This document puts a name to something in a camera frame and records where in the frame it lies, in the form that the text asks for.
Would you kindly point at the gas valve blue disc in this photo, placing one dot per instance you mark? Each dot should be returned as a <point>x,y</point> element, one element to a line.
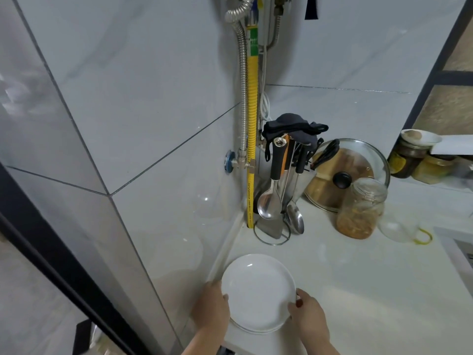
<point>231,161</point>

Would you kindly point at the white countertop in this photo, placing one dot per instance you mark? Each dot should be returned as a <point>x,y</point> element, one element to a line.
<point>351,292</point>

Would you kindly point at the glass pot lid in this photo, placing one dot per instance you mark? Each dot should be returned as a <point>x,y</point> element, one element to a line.
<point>341,180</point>

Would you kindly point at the yellow glass jar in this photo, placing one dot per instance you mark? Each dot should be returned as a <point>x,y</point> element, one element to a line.
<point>432,170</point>

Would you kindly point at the glass jar with pickles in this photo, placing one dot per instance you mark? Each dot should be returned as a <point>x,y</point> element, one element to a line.
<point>360,214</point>

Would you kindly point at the cluster of clear bottles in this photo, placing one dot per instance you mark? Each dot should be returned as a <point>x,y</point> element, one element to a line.
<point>101,343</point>

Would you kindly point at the steel spatula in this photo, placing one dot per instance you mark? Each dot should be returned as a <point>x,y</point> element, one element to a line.
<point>269,229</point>

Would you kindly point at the wooden cutting board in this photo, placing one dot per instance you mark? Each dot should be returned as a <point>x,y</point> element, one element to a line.
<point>321,192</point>

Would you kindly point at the small white dish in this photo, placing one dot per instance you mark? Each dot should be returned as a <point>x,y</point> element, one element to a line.
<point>428,138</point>

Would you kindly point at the person's left hand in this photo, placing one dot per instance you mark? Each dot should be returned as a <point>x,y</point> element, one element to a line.
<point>210,314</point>

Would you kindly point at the round white dinner plate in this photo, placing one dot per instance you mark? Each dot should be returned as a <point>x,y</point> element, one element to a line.
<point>258,288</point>

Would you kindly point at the white paper box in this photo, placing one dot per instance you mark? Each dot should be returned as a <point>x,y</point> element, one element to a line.
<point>456,144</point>

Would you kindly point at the black framed glass door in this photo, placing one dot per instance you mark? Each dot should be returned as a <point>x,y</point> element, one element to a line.
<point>37,242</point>

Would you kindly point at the dark glass jar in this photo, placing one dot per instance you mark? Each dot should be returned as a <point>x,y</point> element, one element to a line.
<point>404,158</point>

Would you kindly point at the black cloth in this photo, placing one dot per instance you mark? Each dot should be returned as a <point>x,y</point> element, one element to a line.
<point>288,125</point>

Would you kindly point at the small black object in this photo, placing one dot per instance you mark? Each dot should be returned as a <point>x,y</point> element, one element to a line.
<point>82,340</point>

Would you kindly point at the person's right hand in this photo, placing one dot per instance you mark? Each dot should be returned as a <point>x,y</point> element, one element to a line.
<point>310,321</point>

